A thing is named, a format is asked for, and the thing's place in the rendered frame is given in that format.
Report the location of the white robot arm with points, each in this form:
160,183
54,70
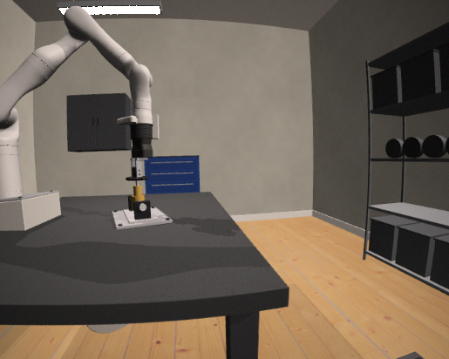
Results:
39,66

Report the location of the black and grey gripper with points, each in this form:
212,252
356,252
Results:
141,136

